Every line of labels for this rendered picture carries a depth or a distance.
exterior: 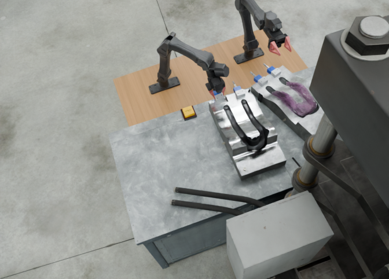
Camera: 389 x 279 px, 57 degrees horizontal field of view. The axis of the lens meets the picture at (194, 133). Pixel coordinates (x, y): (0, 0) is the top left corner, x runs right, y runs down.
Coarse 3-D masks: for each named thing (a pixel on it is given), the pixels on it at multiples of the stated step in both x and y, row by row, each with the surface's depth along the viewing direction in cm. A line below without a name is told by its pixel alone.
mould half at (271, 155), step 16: (224, 112) 207; (240, 112) 207; (256, 112) 206; (224, 128) 202; (272, 128) 194; (240, 144) 190; (272, 144) 197; (240, 160) 193; (256, 160) 193; (272, 160) 192; (240, 176) 191
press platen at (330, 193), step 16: (320, 176) 140; (320, 192) 137; (336, 192) 136; (336, 208) 132; (352, 208) 132; (352, 224) 129; (368, 224) 129; (352, 240) 126; (368, 240) 126; (368, 256) 123; (384, 256) 123; (368, 272) 122
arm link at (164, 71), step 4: (164, 40) 197; (168, 40) 197; (160, 44) 197; (168, 52) 198; (160, 56) 202; (168, 56) 203; (160, 60) 207; (164, 60) 205; (168, 60) 206; (160, 64) 210; (164, 64) 208; (168, 64) 210; (160, 68) 213; (164, 68) 212; (168, 68) 214; (160, 72) 216; (164, 72) 214; (168, 72) 219; (164, 76) 217; (168, 76) 221; (164, 80) 221
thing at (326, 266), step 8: (320, 256) 172; (328, 256) 174; (304, 264) 171; (312, 264) 173; (320, 264) 170; (328, 264) 170; (296, 272) 173; (304, 272) 169; (312, 272) 169; (320, 272) 168; (328, 272) 168; (336, 272) 168
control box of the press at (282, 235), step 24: (240, 216) 116; (264, 216) 115; (288, 216) 114; (312, 216) 114; (240, 240) 112; (264, 240) 111; (288, 240) 110; (312, 240) 110; (240, 264) 112; (264, 264) 112; (288, 264) 130
